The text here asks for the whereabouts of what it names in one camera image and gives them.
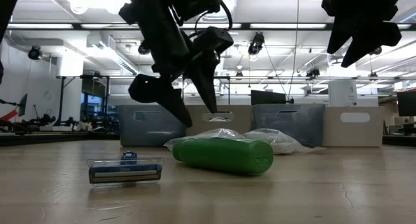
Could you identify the small green bottle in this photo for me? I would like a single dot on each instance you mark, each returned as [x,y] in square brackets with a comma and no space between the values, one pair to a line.
[224,156]

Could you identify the long ceiling light strip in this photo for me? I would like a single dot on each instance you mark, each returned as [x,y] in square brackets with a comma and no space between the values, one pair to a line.
[287,25]
[40,26]

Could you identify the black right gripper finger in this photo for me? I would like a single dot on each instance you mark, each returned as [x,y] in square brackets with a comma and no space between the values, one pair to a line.
[373,37]
[339,32]

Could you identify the white plastic bin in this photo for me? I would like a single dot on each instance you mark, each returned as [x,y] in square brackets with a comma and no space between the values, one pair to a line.
[354,133]

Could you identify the black ceiling spotlight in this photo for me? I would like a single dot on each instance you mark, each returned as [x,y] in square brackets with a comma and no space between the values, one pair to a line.
[34,52]
[256,43]

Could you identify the black background desk frame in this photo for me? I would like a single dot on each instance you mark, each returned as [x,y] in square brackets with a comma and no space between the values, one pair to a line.
[61,100]

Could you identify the blue disposable razor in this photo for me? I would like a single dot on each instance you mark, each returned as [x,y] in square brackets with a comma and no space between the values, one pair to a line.
[125,172]

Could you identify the white ventilation duct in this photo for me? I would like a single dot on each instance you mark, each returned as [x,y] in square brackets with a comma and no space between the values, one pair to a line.
[110,52]

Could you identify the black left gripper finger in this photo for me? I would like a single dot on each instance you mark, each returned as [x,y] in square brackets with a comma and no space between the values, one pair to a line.
[204,84]
[162,97]

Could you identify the translucent clear plastic bin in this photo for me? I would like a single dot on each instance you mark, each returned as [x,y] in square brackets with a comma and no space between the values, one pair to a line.
[240,120]

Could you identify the clear bag of cotton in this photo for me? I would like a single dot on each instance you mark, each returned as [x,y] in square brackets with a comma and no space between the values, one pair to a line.
[221,133]
[282,141]

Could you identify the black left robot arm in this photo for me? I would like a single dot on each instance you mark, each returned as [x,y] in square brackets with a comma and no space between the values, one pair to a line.
[6,6]

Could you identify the black computer monitor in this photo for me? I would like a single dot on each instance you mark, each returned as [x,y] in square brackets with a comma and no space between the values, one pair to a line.
[408,104]
[268,98]

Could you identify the dark brown plastic bin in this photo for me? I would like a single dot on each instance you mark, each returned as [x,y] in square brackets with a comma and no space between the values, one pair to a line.
[292,123]

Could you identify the dark grey plastic bin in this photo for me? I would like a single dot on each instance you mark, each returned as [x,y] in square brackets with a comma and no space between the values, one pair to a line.
[146,133]

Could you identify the white column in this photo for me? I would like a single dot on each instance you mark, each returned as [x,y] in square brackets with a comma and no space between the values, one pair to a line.
[341,92]

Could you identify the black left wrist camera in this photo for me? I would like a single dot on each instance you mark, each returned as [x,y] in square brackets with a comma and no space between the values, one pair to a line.
[213,39]

